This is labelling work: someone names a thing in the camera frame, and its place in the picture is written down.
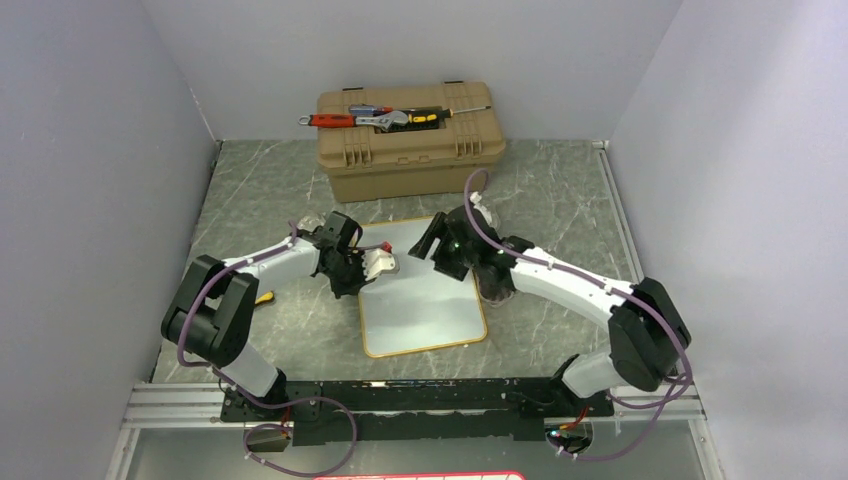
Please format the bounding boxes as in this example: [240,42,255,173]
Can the dark brown scrubbing pad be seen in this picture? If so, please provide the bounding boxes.
[474,265,516,306]

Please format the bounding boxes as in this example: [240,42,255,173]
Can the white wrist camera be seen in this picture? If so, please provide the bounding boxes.
[363,242,400,281]
[472,203,499,229]

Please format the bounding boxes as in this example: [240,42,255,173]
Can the yellow bone shaped sponge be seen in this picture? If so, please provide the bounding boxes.
[255,292,275,306]

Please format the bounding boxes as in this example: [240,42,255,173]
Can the tan plastic toolbox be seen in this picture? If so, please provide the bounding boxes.
[314,81,506,203]

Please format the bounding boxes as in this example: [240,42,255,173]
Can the grey scrubbing pad left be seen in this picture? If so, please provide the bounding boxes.
[295,213,325,235]

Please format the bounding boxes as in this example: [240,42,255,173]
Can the red handled adjustable wrench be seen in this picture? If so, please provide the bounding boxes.
[298,111,409,131]

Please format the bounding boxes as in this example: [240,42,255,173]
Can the yellow framed whiteboard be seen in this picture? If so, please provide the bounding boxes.
[359,217,488,358]

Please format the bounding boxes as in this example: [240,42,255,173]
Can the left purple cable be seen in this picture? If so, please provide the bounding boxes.
[176,221,359,478]

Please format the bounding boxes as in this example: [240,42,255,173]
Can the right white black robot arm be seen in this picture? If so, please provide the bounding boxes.
[408,207,691,415]

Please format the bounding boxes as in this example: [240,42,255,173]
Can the black aluminium base frame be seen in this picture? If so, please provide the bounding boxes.
[122,377,706,446]

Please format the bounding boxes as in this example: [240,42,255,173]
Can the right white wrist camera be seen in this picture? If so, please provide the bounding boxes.
[472,203,499,229]

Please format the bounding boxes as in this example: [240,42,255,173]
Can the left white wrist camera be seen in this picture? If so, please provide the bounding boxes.
[363,242,400,281]

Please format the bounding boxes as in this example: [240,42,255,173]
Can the yellow black handled screwdriver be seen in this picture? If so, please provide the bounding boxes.
[404,105,491,124]

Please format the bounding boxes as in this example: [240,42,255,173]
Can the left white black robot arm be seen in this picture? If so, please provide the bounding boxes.
[161,211,369,420]

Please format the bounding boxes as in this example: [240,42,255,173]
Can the blue red handled screwdriver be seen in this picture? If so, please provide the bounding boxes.
[348,104,395,117]

